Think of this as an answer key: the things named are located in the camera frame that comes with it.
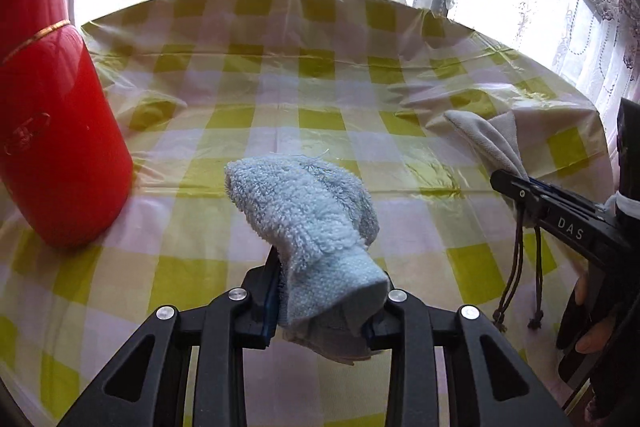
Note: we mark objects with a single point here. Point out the green white checked tablecloth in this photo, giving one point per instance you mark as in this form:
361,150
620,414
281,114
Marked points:
250,97

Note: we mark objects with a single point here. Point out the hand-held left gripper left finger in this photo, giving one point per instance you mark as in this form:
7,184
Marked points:
270,307

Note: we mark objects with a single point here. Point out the light blue terry cloth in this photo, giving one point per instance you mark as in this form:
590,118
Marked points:
300,207

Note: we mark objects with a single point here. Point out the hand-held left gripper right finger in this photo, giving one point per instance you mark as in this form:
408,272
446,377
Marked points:
390,332

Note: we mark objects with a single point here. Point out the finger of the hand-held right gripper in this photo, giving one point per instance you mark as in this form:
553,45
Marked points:
545,188
520,194

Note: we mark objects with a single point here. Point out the person's right hand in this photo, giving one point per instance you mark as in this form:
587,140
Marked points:
595,337

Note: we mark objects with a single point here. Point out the red cylindrical container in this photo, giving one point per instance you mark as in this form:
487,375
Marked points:
55,132

